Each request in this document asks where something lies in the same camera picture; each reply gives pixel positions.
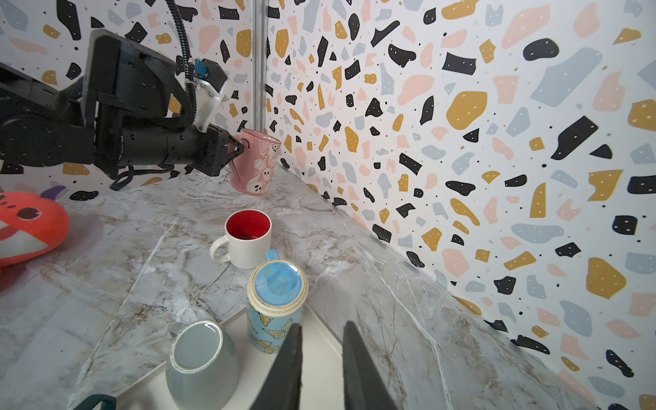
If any aluminium corner post left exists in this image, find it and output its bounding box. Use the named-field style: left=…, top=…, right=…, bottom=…
left=252, top=0, right=269, bottom=132

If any red shark plush toy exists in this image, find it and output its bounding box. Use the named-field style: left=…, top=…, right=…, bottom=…
left=1, top=192, right=70, bottom=268

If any blue glazed mug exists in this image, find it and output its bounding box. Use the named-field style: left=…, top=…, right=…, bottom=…
left=247, top=249, right=309, bottom=355

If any grey frosted cup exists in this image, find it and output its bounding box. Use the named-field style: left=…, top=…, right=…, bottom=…
left=166, top=320, right=239, bottom=409

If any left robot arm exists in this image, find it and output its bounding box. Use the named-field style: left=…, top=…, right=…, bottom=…
left=1, top=29, right=244, bottom=179

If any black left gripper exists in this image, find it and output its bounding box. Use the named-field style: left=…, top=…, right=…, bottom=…
left=192, top=126, right=245, bottom=177

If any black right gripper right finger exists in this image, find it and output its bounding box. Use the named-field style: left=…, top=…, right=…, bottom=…
left=343, top=321, right=397, bottom=410

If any pink mug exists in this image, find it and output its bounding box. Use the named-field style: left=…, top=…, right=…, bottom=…
left=230, top=128, right=281, bottom=196

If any white mug red inside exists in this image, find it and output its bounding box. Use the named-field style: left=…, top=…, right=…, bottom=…
left=209, top=209, right=273, bottom=269

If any beige rectangular tray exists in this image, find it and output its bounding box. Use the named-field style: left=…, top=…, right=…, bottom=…
left=117, top=309, right=345, bottom=409

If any dark green mug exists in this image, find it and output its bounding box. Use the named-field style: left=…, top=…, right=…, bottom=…
left=73, top=394, right=117, bottom=410

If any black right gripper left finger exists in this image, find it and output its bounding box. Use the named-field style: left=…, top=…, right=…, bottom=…
left=250, top=324, right=303, bottom=410

